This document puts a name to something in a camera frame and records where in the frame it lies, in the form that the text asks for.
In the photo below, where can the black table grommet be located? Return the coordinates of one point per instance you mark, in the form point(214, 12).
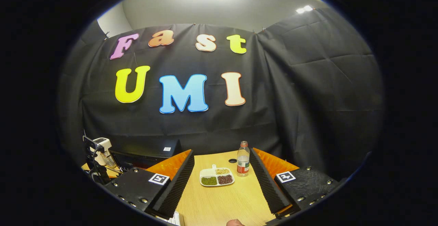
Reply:
point(232, 160)

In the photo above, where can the clear plastic bottle red label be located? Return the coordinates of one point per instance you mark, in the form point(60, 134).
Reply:
point(243, 162)

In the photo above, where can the white ridged tray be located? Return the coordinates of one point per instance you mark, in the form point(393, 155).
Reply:
point(172, 219)

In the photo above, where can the black electric oven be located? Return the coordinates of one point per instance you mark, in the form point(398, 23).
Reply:
point(147, 150)

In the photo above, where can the white divided plate of beans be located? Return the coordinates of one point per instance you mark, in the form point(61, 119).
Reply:
point(216, 177)

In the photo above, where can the small ceiling light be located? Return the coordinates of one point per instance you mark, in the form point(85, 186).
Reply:
point(304, 9)

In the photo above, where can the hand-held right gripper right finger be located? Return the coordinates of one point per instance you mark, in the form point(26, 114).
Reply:
point(265, 185)

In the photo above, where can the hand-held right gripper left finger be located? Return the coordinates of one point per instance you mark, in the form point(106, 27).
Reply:
point(179, 185)

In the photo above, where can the white toaster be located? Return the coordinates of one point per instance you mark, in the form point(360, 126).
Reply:
point(104, 144)

